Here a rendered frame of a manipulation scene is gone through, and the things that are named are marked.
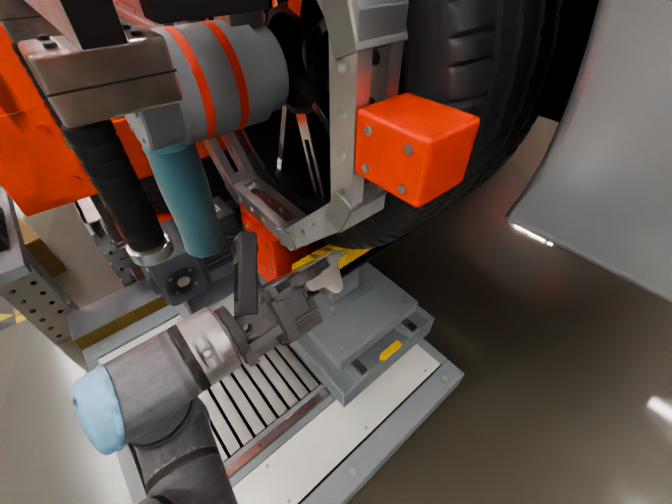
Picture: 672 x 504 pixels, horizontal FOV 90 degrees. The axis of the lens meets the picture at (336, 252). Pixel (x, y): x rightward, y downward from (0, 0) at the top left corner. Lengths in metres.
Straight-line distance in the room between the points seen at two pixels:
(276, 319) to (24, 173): 0.71
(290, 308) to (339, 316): 0.50
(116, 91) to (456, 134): 0.27
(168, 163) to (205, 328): 0.33
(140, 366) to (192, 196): 0.36
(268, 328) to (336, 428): 0.55
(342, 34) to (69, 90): 0.21
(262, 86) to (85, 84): 0.25
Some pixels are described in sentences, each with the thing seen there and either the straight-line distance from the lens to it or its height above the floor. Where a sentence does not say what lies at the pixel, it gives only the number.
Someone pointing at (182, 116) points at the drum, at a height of 0.84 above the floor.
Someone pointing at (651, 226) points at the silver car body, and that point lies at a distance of 0.42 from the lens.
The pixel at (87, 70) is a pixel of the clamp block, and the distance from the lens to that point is 0.32.
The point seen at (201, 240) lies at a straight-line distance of 0.77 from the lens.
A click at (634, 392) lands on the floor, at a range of 1.42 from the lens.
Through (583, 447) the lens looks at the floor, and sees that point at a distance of 1.24.
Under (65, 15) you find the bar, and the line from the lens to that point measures 0.30.
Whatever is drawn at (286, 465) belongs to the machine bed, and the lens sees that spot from 0.96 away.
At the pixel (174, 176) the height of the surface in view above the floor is 0.69.
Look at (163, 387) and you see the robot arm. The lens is 0.44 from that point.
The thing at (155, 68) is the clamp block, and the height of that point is 0.93.
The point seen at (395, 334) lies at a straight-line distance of 1.03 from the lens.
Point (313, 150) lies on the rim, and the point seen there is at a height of 0.72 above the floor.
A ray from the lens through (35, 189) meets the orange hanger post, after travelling 1.03.
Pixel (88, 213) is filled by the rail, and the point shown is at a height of 0.39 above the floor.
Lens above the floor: 1.01
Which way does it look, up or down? 44 degrees down
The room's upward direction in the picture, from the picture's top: straight up
